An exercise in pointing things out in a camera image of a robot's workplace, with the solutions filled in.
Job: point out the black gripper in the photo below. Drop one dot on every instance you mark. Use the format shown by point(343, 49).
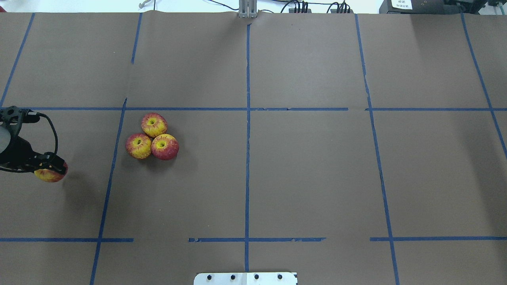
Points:
point(19, 151)

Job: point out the lone red yellow apple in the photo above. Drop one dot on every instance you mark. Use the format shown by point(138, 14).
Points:
point(49, 175)

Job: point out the near red yellow apple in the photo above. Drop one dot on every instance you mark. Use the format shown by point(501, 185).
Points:
point(138, 146)

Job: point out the far red yellow apple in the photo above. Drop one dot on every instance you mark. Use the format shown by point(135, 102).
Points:
point(153, 124)

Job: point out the right red yellow apple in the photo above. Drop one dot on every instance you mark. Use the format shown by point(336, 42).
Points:
point(165, 147)

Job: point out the far black orange adapter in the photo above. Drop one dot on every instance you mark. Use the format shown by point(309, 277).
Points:
point(300, 7)

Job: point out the black desktop box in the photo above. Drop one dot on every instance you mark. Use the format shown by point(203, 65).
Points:
point(426, 7)

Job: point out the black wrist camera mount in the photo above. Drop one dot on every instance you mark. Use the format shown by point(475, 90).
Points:
point(12, 119)

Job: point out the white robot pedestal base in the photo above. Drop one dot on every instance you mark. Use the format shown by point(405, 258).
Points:
point(246, 278)

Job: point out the aluminium frame post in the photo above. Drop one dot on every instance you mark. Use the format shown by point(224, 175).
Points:
point(247, 9)

